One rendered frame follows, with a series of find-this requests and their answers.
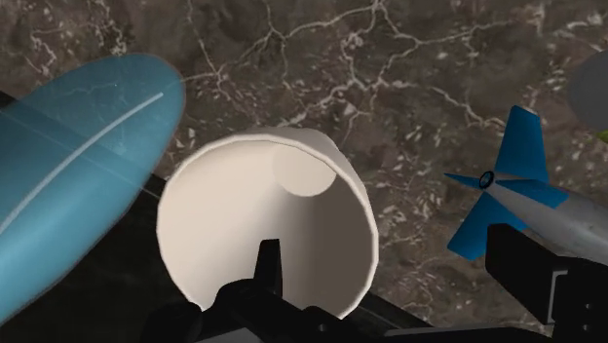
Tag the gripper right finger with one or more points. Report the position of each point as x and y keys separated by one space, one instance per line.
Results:
x=527 y=270

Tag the silver toy rocket blue fins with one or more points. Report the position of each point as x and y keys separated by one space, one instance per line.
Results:
x=551 y=209

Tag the white cup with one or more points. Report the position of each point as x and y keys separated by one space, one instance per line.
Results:
x=223 y=213

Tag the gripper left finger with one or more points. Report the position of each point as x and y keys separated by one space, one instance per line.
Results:
x=269 y=270

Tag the grey round object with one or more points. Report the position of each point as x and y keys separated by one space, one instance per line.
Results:
x=593 y=90

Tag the translucent blue oval object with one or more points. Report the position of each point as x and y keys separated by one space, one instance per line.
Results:
x=71 y=166

